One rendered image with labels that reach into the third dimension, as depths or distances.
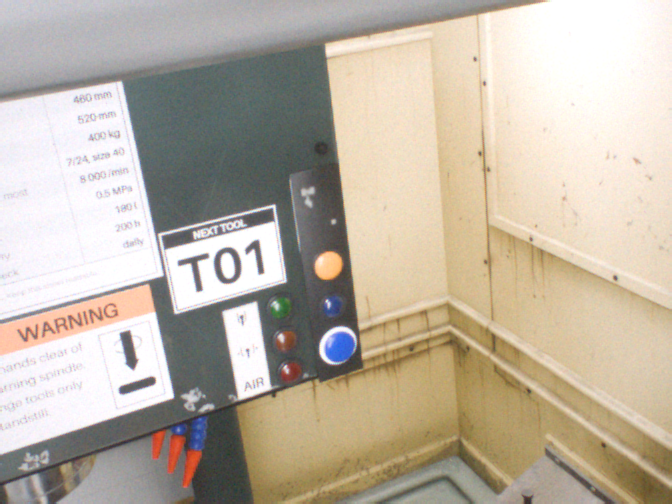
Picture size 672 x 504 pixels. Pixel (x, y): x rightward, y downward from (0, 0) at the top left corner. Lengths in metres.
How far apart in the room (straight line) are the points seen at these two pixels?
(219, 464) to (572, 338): 0.73
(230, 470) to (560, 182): 0.82
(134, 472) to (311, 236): 0.88
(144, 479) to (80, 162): 0.96
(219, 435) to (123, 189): 0.97
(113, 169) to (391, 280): 1.42
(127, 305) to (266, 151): 0.17
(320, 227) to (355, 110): 1.16
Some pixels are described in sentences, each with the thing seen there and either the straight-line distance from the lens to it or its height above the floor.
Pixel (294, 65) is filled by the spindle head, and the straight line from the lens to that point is 0.68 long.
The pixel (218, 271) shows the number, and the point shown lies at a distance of 0.69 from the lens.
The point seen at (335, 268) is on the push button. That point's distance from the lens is 0.72.
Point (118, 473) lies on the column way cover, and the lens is 1.52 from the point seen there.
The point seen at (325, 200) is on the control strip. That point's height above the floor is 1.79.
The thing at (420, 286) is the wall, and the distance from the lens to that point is 2.07.
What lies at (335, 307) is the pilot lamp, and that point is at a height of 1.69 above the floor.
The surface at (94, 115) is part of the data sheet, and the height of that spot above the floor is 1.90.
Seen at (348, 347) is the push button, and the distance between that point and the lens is 0.76.
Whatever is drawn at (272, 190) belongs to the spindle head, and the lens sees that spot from 0.69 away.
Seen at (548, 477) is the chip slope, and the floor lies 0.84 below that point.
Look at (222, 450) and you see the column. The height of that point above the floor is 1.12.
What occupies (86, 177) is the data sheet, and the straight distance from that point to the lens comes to 0.65.
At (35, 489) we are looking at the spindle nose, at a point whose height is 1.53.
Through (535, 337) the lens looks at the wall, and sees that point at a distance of 1.84.
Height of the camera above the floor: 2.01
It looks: 22 degrees down
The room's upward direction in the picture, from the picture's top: 7 degrees counter-clockwise
